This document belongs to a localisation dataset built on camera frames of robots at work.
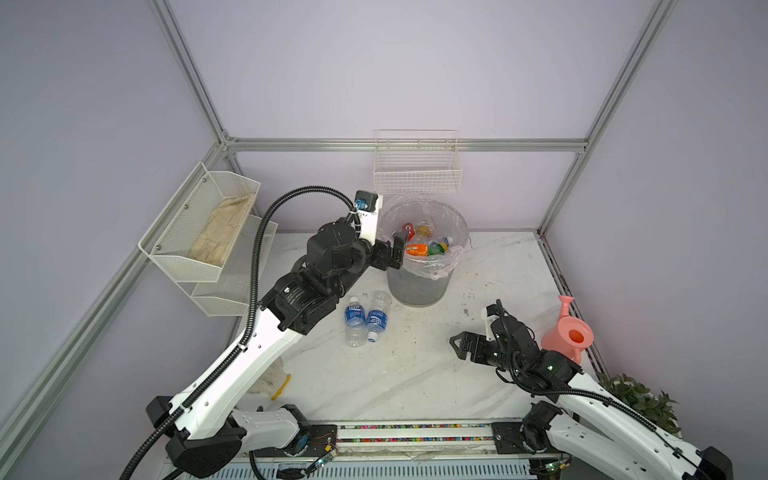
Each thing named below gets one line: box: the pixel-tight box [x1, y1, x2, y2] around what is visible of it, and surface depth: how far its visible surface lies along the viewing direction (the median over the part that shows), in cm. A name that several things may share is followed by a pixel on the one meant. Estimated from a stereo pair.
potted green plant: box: [597, 374, 682, 434], surface depth 64 cm
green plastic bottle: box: [427, 236, 454, 255], surface depth 95 cm
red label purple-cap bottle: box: [402, 222, 416, 241], surface depth 95 cm
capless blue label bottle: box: [366, 289, 392, 343], surface depth 92 cm
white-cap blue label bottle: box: [344, 296, 367, 348], surface depth 92 cm
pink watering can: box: [542, 295, 594, 364], surface depth 82 cm
